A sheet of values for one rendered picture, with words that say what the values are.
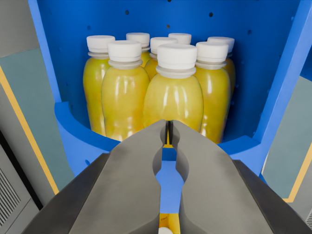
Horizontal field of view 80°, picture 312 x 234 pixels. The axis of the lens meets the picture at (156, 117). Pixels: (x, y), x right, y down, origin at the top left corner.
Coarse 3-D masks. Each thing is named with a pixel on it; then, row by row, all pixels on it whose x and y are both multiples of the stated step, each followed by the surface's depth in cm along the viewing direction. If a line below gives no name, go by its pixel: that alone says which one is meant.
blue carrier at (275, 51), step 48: (48, 0) 21; (96, 0) 28; (144, 0) 32; (192, 0) 32; (240, 0) 28; (288, 0) 21; (48, 48) 20; (240, 48) 30; (288, 48) 13; (240, 96) 31; (288, 96) 16; (96, 144) 16; (240, 144) 16
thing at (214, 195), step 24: (192, 144) 10; (216, 144) 10; (192, 168) 8; (216, 168) 8; (192, 192) 7; (216, 192) 7; (240, 192) 7; (192, 216) 6; (216, 216) 6; (240, 216) 6
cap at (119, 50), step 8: (120, 40) 23; (128, 40) 23; (112, 48) 21; (120, 48) 20; (128, 48) 20; (136, 48) 21; (112, 56) 21; (120, 56) 21; (128, 56) 21; (136, 56) 22
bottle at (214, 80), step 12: (204, 72) 23; (216, 72) 23; (204, 84) 23; (216, 84) 22; (228, 84) 23; (204, 96) 23; (216, 96) 23; (228, 96) 24; (204, 108) 23; (216, 108) 23; (204, 120) 24; (216, 120) 24; (204, 132) 25; (216, 132) 26
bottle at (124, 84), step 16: (112, 64) 21; (128, 64) 21; (112, 80) 22; (128, 80) 21; (144, 80) 22; (112, 96) 22; (128, 96) 22; (144, 96) 23; (112, 112) 23; (128, 112) 22; (112, 128) 24; (128, 128) 24
